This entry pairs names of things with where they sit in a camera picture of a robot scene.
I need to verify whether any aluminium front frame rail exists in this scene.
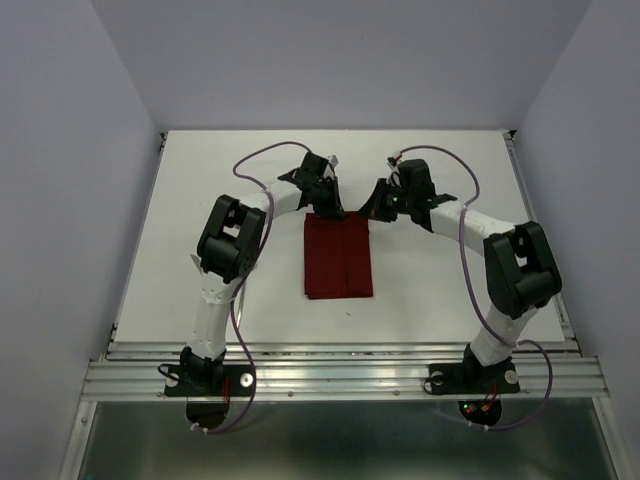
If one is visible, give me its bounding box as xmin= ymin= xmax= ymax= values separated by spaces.
xmin=81 ymin=340 xmax=609 ymax=402

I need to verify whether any dark red cloth napkin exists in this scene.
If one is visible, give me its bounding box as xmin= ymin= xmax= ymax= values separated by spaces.
xmin=303 ymin=211 xmax=374 ymax=300

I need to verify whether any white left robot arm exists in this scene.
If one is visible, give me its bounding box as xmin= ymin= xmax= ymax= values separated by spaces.
xmin=181 ymin=152 xmax=344 ymax=394

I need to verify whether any silver metal spoon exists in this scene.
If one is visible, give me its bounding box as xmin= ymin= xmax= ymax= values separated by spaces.
xmin=234 ymin=290 xmax=245 ymax=328

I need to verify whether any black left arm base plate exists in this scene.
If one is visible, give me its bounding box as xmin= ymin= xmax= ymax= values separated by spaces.
xmin=157 ymin=363 xmax=256 ymax=398

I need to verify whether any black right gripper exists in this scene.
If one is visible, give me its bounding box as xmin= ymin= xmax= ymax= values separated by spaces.
xmin=354 ymin=177 xmax=412 ymax=222

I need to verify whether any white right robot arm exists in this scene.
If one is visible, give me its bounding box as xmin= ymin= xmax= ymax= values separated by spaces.
xmin=358 ymin=156 xmax=562 ymax=390

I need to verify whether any aluminium right side rail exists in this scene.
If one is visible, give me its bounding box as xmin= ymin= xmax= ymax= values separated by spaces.
xmin=503 ymin=131 xmax=575 ymax=340

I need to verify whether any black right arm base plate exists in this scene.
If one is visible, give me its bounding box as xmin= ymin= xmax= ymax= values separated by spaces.
xmin=423 ymin=361 xmax=521 ymax=396

